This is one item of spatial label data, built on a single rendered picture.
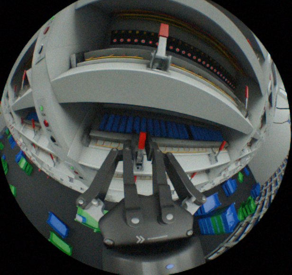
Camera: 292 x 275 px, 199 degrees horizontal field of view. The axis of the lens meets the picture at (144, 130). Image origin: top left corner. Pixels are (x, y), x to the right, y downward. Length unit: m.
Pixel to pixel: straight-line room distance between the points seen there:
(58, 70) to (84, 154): 0.20
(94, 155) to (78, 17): 0.33
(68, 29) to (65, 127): 0.19
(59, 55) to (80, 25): 0.09
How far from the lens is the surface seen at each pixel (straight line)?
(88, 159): 0.24
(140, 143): 0.16
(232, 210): 1.29
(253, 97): 0.51
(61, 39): 0.19
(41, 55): 0.21
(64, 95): 0.15
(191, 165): 0.27
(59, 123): 0.18
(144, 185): 0.40
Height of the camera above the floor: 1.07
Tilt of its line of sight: 34 degrees down
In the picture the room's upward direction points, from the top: 11 degrees clockwise
